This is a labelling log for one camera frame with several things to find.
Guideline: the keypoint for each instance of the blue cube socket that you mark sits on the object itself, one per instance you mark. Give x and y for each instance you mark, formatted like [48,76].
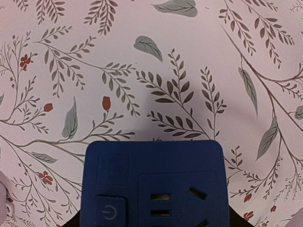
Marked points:
[154,184]

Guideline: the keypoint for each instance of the white power strip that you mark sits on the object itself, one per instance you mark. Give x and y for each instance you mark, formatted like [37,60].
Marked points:
[6,207]

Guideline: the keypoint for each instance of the floral table mat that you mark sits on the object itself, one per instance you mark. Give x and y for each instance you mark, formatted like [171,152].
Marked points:
[76,71]

